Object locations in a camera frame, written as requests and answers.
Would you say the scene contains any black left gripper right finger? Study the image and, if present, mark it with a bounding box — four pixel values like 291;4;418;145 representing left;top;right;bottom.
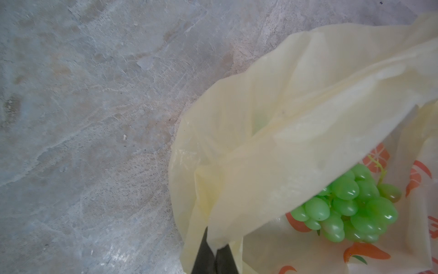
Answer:
215;245;239;274

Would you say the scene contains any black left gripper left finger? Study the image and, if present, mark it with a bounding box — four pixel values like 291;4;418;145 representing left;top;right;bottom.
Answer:
191;227;216;274

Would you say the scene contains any cream plastic fruit-print bag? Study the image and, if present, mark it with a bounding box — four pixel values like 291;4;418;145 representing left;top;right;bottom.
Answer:
168;12;438;274

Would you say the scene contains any green grape bunch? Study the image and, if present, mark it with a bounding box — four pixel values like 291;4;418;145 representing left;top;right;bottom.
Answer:
286;163;402;243

